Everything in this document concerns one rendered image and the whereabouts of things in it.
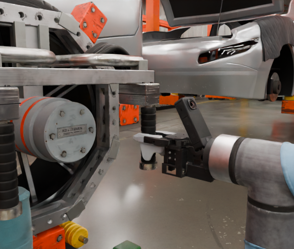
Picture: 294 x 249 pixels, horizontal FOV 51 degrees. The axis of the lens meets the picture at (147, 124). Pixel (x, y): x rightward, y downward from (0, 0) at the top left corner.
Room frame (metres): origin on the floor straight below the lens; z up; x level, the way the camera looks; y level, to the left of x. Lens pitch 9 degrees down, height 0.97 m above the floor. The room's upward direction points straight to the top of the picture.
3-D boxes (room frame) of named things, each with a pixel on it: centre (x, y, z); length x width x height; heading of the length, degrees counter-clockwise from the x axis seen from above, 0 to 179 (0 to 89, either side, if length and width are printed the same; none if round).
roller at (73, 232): (0.91, 0.28, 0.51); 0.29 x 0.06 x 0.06; 49
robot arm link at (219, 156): (0.59, -0.16, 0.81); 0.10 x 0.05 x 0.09; 139
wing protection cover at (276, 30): (3.33, -1.30, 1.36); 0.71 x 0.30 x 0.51; 139
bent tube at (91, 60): (0.74, 0.13, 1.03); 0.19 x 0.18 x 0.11; 49
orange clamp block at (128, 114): (0.99, 0.08, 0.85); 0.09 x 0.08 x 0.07; 139
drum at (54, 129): (0.70, 0.23, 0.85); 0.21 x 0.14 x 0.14; 49
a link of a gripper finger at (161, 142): (0.66, -0.03, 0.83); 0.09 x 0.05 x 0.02; 57
